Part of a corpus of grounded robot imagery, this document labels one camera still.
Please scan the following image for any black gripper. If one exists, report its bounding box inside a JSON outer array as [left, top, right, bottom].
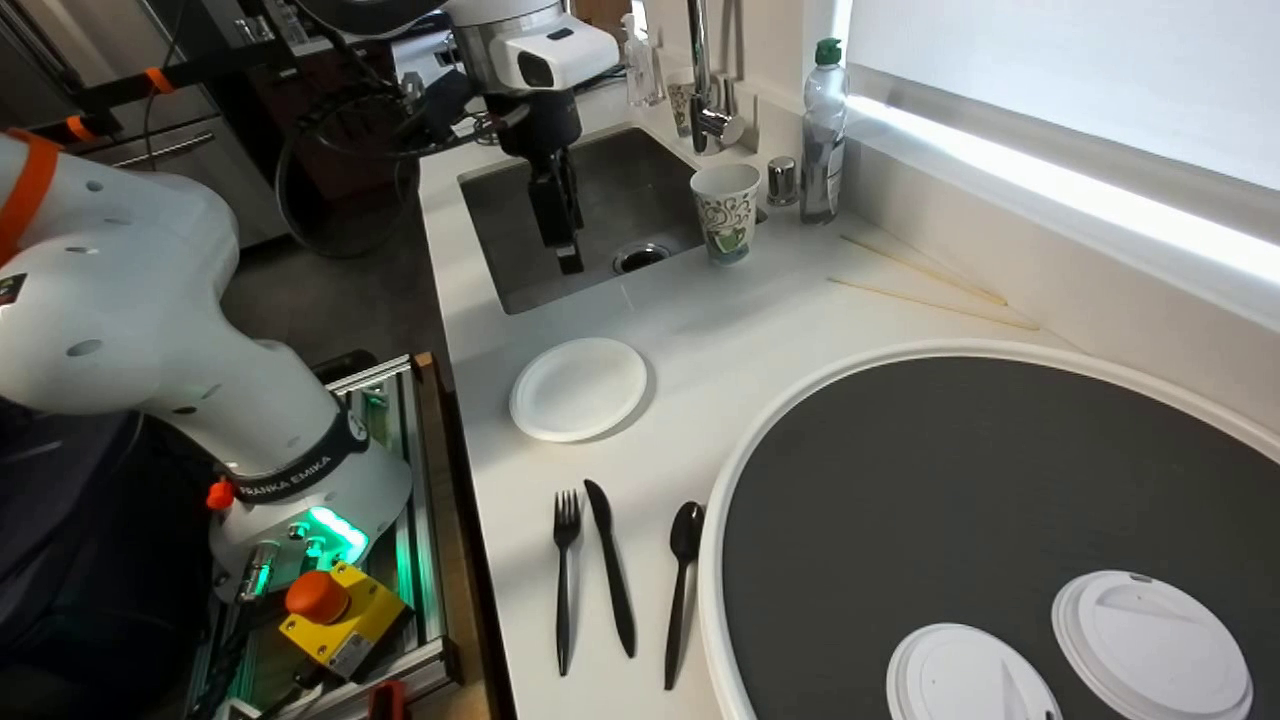
[[515, 86, 587, 277]]

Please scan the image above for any patterned paper coffee cup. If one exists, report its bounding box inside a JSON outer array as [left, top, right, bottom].
[[686, 154, 766, 264]]

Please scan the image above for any white round plate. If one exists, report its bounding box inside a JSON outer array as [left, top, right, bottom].
[[506, 330, 654, 448]]

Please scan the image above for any white plastic cup lid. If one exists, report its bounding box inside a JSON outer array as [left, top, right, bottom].
[[1046, 567, 1260, 720], [884, 621, 1067, 720]]

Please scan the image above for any chrome gooseneck faucet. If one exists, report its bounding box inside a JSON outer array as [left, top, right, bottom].
[[665, 0, 765, 161]]

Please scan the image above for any small metal shaker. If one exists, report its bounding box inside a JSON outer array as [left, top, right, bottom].
[[765, 151, 802, 212]]

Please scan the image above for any clear bottle with green cap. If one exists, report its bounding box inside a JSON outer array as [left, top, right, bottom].
[[795, 36, 857, 225]]

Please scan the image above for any metal framed robot cart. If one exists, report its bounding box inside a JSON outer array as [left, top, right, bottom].
[[184, 347, 468, 720]]

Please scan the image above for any black plastic fork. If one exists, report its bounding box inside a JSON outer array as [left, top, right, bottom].
[[548, 488, 587, 681]]

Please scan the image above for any black plastic knife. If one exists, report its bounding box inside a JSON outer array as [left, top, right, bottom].
[[578, 474, 639, 662]]

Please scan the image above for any black plastic spoon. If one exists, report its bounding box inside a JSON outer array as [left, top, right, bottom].
[[660, 501, 707, 696]]

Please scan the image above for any yellow emergency stop box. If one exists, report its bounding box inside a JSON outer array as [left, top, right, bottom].
[[277, 563, 408, 681]]

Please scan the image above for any round black tray white rim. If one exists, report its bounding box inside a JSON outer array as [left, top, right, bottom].
[[695, 336, 1280, 720]]

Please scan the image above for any dark fabric mass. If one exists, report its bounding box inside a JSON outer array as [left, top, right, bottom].
[[0, 397, 230, 720]]

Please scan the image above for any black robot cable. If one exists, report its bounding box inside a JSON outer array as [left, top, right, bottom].
[[272, 56, 541, 264]]

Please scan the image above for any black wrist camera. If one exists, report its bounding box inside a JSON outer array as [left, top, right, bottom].
[[399, 69, 481, 148]]

